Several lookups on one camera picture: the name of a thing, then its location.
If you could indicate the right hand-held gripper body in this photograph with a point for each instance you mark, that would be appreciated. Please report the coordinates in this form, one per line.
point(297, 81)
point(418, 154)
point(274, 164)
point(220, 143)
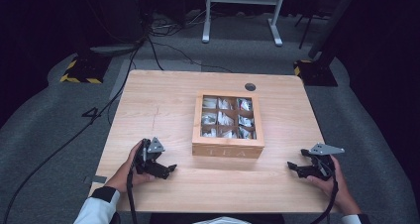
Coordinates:
point(322, 164)

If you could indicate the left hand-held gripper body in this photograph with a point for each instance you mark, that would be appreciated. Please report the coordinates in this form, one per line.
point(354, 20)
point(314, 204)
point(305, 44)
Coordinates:
point(147, 158)

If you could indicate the wooden tea box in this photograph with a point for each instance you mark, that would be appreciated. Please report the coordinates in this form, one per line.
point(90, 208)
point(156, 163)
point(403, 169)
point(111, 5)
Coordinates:
point(228, 148)

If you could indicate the person's left hand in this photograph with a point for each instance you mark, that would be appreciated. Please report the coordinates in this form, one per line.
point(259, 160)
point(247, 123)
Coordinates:
point(127, 177)

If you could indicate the person's right hand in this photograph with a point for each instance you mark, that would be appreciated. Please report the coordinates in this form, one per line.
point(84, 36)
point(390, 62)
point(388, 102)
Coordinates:
point(340, 194)

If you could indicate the person's dark clothing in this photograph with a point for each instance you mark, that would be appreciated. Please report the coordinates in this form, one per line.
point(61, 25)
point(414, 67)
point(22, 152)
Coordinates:
point(171, 219)

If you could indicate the grey tape piece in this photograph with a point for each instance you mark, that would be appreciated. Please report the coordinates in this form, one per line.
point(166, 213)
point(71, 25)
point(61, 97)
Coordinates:
point(97, 179)

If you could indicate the pile of tea bags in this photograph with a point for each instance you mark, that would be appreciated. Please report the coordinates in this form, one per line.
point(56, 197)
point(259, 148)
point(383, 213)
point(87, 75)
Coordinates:
point(225, 119)

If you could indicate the black striped stand base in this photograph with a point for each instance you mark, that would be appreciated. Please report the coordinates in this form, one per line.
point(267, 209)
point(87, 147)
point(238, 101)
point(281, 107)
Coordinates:
point(87, 68)
point(317, 73)

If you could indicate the round table grommet hole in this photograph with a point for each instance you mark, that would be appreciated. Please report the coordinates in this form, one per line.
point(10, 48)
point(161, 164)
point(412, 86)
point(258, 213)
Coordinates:
point(250, 87)

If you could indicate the black tripod legs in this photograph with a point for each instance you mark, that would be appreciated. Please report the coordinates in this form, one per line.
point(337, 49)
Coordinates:
point(308, 25)

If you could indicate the grey metal pole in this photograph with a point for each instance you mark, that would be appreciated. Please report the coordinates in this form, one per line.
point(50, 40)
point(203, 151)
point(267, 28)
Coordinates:
point(333, 22)

